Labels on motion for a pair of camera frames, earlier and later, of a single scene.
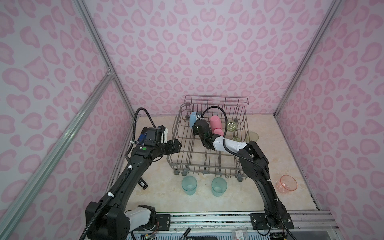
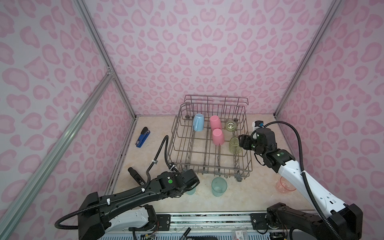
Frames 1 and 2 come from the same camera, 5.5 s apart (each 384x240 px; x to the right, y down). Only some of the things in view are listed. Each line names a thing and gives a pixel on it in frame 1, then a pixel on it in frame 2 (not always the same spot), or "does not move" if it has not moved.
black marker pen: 185,234 does not move
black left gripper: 171,149 -> 191,188
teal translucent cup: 219,186 does not move
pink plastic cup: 215,122 does not move
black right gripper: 194,129 -> 245,139
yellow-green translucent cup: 231,126 does not move
